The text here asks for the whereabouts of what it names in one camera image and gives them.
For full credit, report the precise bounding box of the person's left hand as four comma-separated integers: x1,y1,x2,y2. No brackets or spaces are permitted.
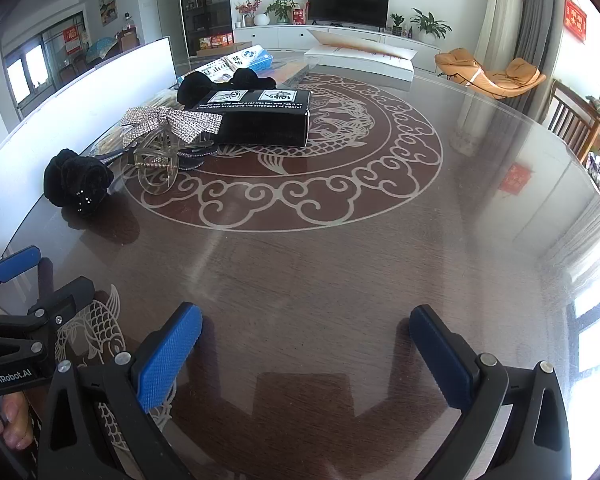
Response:
0,392,34,451

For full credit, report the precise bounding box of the grey curtain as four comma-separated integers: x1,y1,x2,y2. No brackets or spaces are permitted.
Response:
512,0,563,121

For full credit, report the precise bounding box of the black cardboard box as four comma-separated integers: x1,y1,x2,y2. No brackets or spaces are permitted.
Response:
187,89,313,148

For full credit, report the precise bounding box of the wooden chair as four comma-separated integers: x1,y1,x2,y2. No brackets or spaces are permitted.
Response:
547,80,600,161

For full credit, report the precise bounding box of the green leafy potted plant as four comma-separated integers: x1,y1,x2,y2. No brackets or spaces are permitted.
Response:
266,0,296,25

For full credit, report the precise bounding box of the white television cabinet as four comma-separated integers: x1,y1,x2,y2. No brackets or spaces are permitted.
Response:
232,24,443,73

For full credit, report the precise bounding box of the black velvet hair bow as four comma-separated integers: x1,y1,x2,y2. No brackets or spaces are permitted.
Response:
176,72,218,107
230,67,277,90

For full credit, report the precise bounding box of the black display cabinet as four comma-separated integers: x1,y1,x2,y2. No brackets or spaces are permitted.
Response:
176,0,233,58

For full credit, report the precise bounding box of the blue toothpaste box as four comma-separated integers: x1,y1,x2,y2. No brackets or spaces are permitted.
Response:
225,45,275,70

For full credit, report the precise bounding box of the clear plastic hair claw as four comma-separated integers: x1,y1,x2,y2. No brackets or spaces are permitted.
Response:
122,130,181,196

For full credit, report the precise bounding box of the orange lounge chair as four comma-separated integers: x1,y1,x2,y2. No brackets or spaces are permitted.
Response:
435,48,547,98

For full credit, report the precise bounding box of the cream patterned curtain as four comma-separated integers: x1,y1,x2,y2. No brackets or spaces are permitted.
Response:
472,0,527,106

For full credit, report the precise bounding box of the clear bag with orange sheet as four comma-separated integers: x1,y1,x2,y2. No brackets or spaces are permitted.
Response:
272,60,321,88

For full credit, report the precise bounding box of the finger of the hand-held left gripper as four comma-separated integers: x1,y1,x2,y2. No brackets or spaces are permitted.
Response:
27,276,97,342
0,245,42,311

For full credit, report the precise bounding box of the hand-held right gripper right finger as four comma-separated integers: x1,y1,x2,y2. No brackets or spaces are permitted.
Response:
409,304,574,480

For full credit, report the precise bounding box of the red flower arrangement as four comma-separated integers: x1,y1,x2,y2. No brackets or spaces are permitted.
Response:
235,0,263,27

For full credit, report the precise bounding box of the white door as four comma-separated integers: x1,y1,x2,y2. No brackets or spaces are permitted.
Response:
154,0,181,43

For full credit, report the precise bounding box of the white flat box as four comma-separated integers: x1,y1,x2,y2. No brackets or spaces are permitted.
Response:
304,29,420,81

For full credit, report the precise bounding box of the white partition board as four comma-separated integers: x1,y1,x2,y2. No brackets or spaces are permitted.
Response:
0,36,178,176

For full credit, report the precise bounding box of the red wall hanging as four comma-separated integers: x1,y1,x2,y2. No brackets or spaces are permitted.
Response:
564,0,588,43

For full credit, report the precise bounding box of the black television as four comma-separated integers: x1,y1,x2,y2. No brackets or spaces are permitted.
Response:
308,0,391,28

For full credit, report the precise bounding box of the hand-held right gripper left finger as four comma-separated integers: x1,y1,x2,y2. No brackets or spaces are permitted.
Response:
36,301,203,480

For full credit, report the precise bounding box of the rhinestone bow hair clip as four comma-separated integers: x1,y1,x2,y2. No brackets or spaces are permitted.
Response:
119,106,224,148

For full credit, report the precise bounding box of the dark rhinestone hair clip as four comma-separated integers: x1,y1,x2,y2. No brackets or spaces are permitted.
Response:
177,140,218,172

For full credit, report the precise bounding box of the large potted plant white pot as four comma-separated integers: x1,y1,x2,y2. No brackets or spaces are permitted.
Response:
410,8,452,45

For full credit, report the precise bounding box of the red window poster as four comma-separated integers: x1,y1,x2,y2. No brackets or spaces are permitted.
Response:
62,25,83,55

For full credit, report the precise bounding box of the silver metal hair clip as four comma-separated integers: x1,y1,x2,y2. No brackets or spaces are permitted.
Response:
97,146,141,167

